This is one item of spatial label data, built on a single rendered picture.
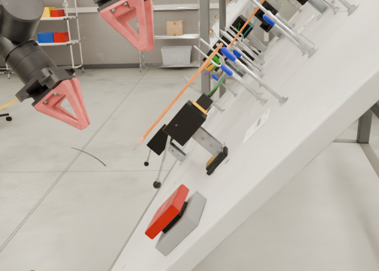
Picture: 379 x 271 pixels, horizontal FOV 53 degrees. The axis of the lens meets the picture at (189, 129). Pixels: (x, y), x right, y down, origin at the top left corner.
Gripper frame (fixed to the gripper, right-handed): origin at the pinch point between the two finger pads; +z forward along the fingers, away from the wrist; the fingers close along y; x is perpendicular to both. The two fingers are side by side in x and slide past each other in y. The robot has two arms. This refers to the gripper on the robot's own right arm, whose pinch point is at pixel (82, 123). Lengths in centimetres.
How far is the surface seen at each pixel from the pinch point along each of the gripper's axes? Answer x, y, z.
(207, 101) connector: -18.1, -1.6, 9.8
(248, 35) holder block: -34, 79, 7
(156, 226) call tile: -8.2, -22.3, 15.2
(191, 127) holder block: -13.8, -2.4, 11.4
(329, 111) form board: -28.3, -28.7, 14.6
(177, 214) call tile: -10.5, -21.6, 15.8
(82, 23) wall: 171, 741, -228
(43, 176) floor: 152, 226, -10
